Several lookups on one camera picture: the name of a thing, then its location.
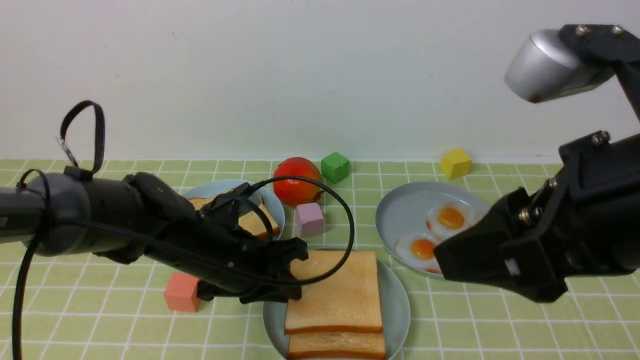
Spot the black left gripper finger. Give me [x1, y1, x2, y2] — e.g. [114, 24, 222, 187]
[265, 237, 309, 272]
[240, 284, 302, 305]

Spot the teal empty centre plate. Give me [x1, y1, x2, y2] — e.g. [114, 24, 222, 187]
[262, 257, 410, 360]

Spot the red pomegranate fruit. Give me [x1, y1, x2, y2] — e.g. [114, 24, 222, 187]
[273, 157, 324, 208]

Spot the pink cube block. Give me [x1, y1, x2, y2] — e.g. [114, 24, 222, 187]
[294, 202, 325, 238]

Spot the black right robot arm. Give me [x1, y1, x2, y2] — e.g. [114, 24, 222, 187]
[434, 131, 640, 303]

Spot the blue-grey egg plate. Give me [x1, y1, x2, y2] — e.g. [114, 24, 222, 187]
[375, 181, 489, 280]

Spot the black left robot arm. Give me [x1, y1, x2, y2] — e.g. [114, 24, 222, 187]
[1, 172, 308, 305]

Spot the yellow cube block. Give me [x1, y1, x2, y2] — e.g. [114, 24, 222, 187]
[439, 148, 473, 180]

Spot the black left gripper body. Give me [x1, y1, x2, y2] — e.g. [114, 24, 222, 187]
[198, 238, 296, 301]

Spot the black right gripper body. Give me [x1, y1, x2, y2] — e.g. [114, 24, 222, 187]
[435, 189, 639, 303]

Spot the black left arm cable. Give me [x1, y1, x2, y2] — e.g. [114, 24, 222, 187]
[11, 100, 356, 360]

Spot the blue-grey bread plate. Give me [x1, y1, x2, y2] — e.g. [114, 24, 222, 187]
[183, 178, 286, 240]

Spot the front fried egg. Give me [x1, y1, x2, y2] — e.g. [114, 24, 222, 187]
[394, 233, 442, 275]

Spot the toast slice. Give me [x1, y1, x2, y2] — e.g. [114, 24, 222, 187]
[284, 250, 383, 335]
[286, 332, 387, 360]
[187, 194, 281, 242]

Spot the salmon red cube block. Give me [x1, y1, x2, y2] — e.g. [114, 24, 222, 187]
[163, 272, 201, 313]

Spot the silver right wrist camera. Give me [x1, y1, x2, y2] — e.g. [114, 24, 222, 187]
[503, 24, 640, 114]

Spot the fried egg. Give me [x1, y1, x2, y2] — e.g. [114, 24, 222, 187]
[425, 201, 482, 242]
[394, 233, 442, 275]

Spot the green cube block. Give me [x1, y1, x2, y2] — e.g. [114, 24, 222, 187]
[320, 152, 351, 184]

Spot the back fried egg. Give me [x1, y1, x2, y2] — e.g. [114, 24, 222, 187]
[425, 201, 482, 242]

